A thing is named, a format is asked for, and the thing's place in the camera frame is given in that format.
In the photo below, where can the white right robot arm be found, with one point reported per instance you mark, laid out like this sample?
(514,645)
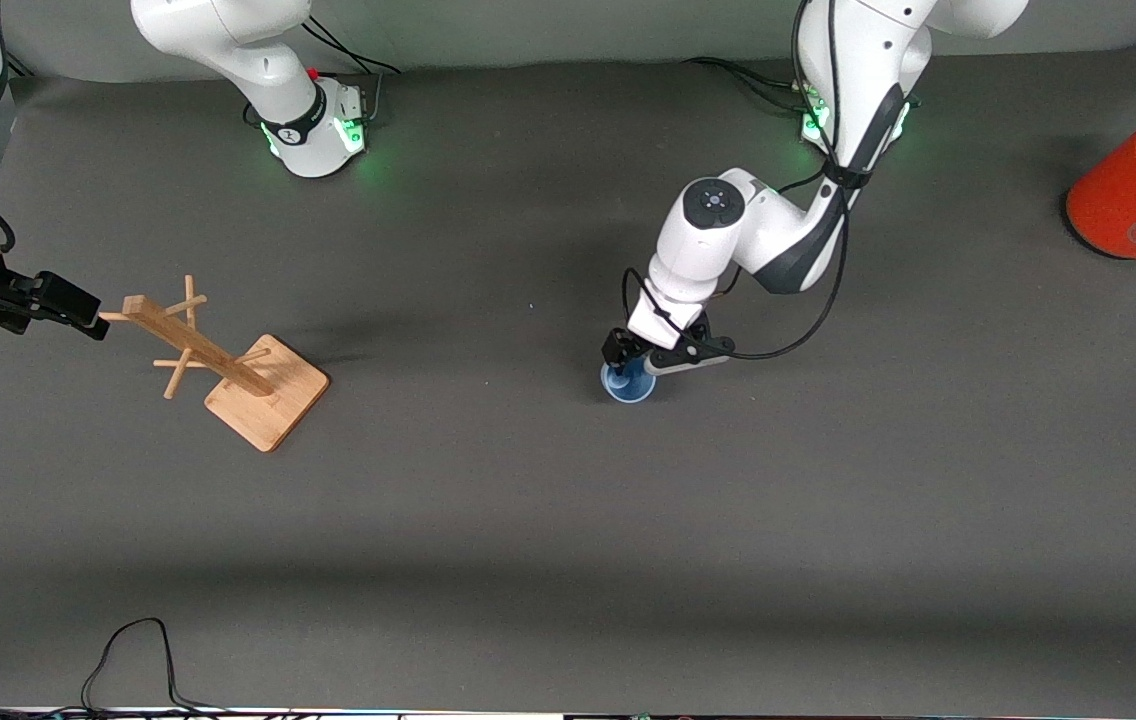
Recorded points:
(228,40)

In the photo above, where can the light blue plastic cup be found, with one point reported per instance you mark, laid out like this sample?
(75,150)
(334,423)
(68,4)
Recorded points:
(631,388)

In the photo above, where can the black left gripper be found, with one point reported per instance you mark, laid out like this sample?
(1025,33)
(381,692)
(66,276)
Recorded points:
(616,348)

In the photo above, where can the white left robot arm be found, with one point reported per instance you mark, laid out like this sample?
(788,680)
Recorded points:
(858,60)

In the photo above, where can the wooden cup rack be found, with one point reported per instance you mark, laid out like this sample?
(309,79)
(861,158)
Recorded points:
(268,405)

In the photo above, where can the dark grey table mat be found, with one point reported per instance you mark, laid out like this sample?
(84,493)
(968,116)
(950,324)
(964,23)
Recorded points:
(568,500)

